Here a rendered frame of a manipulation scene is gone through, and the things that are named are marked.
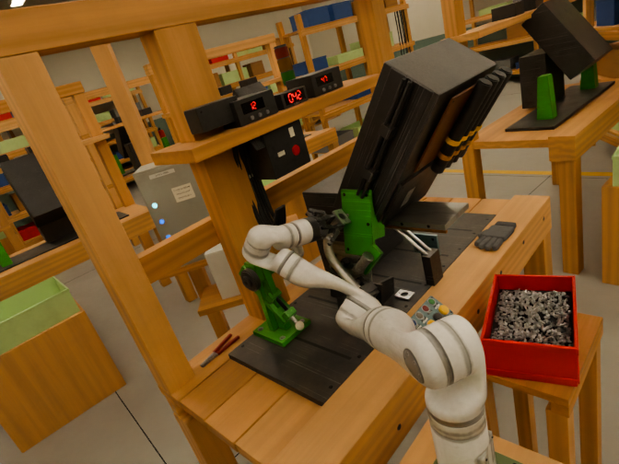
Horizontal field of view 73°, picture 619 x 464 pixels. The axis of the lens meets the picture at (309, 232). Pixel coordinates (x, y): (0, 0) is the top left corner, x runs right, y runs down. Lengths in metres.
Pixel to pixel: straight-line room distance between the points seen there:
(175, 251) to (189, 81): 0.52
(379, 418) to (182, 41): 1.12
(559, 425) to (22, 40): 1.55
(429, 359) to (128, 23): 1.08
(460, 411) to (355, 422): 0.38
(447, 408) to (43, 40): 1.13
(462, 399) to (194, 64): 1.10
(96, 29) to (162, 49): 0.17
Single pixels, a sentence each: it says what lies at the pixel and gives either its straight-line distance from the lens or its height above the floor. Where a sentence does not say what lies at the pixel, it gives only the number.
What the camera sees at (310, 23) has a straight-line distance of 6.59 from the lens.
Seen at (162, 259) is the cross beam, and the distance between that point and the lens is 1.38.
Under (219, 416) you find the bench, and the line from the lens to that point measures 1.26.
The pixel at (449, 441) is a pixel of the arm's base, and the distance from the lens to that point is 0.79.
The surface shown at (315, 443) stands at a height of 0.90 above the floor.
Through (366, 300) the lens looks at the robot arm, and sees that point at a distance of 1.05.
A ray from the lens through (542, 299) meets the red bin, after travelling 1.40.
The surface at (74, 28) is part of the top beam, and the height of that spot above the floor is 1.88.
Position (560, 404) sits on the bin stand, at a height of 0.78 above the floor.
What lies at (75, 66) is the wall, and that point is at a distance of 11.31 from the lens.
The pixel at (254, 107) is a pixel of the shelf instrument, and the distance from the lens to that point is 1.34.
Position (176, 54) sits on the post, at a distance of 1.34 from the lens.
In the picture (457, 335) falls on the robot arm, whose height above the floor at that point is 1.26.
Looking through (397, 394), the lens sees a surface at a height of 0.89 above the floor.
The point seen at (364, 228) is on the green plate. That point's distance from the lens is 1.31.
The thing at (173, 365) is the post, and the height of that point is 0.96.
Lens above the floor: 1.68
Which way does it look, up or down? 22 degrees down
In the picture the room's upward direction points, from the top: 17 degrees counter-clockwise
